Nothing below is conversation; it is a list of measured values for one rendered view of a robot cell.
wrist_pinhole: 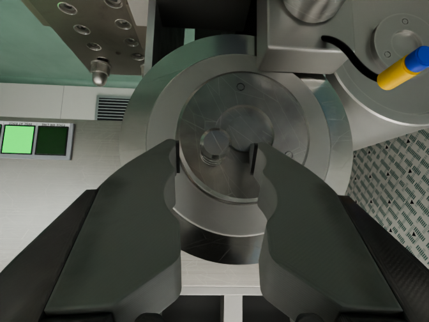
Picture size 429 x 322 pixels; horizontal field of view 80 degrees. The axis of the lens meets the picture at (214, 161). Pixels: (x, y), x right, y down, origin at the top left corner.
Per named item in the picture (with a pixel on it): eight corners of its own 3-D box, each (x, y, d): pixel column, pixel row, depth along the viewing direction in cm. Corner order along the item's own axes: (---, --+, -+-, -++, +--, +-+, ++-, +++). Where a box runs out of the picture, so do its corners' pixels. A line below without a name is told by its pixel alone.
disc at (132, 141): (347, 39, 18) (361, 266, 15) (343, 43, 18) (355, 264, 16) (127, 27, 17) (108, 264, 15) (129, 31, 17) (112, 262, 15)
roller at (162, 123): (327, 57, 17) (336, 238, 15) (251, 142, 43) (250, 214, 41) (150, 48, 16) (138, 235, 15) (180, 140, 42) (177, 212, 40)
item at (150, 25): (165, -153, 20) (151, 73, 17) (184, 37, 43) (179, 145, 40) (159, -154, 20) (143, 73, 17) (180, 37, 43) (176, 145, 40)
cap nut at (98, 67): (106, 60, 49) (105, 82, 48) (113, 69, 52) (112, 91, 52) (87, 59, 49) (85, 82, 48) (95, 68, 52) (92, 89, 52)
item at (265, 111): (338, 153, 14) (226, 230, 13) (321, 158, 16) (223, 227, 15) (260, 46, 15) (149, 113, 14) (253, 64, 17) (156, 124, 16)
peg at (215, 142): (238, 147, 11) (211, 165, 11) (230, 157, 14) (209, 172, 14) (220, 121, 11) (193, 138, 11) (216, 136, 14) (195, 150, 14)
